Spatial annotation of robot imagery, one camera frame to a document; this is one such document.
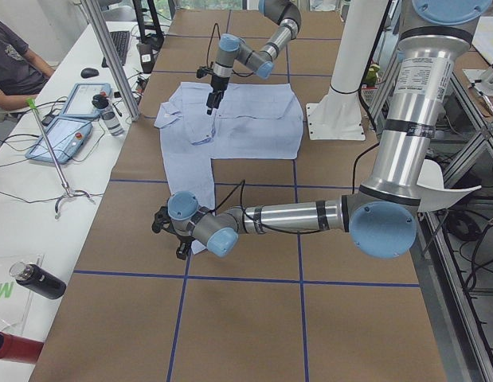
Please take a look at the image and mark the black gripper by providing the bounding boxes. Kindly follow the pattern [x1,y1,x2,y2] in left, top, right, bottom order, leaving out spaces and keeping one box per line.
[206,73,229,115]
[174,232,194,259]

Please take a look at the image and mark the light blue striped shirt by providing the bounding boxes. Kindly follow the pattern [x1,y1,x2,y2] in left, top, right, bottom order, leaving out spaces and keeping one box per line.
[154,81,303,255]

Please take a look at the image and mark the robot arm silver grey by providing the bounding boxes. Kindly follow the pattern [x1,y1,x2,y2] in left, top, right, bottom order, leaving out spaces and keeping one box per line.
[161,1,489,259]
[197,1,302,115]

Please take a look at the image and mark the black keyboard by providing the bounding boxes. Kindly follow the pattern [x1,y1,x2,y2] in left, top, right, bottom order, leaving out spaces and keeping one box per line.
[110,31,131,66]

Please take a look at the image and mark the clear plastic bottle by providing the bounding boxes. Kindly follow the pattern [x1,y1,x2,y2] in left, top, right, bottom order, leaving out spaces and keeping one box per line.
[92,93,124,136]

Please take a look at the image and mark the black computer mouse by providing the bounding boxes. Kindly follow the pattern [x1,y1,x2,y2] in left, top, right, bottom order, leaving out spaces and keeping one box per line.
[80,68,100,79]

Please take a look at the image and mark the upper teach pendant tablet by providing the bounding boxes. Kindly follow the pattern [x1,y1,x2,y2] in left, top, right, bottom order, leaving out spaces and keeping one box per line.
[60,83,112,120]

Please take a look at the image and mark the teach pendant tablet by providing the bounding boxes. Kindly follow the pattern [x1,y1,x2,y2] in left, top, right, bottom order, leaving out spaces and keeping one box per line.
[25,117,92,164]
[60,83,112,120]

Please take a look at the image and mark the lower teach pendant tablet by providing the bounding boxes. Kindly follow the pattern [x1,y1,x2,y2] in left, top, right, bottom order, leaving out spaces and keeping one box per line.
[25,117,92,164]

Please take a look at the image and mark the black water bottle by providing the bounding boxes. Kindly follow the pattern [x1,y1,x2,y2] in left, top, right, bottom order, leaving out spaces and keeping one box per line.
[9,262,66,300]

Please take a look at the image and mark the metal rod stand green tip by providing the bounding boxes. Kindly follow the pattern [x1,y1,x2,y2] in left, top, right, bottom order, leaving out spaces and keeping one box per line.
[26,98,95,220]

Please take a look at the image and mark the seated person grey shirt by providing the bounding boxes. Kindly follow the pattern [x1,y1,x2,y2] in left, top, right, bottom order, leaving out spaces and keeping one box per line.
[0,21,55,111]

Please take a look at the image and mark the red cylinder bottle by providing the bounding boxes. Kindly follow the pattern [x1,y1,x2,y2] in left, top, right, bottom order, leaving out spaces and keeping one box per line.
[0,332,44,364]

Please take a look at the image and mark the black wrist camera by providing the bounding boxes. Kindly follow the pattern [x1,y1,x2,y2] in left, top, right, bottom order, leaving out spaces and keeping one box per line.
[151,206,174,234]
[196,66,213,79]

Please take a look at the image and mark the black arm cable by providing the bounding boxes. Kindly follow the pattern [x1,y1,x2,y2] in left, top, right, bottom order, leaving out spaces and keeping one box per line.
[209,179,311,236]
[207,22,255,79]

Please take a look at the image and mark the white pedestal column with base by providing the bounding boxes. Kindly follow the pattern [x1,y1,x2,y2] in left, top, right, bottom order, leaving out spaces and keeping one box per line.
[306,0,390,141]

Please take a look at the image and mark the aluminium frame post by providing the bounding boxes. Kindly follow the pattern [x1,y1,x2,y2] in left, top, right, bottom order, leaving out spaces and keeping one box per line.
[81,0,140,122]

